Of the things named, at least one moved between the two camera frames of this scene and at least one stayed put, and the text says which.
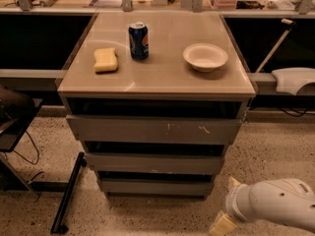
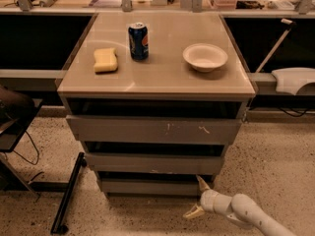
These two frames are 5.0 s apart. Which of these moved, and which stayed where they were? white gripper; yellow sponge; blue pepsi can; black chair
Moved: white gripper
Stayed: black chair; yellow sponge; blue pepsi can
